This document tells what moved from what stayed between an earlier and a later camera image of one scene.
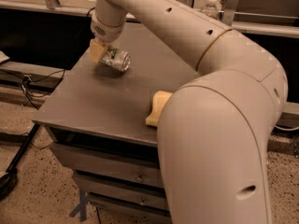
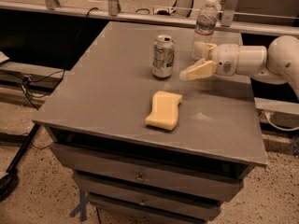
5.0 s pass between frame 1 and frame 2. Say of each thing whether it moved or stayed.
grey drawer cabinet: stayed
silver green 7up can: moved
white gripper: moved
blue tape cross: stayed
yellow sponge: stayed
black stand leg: stayed
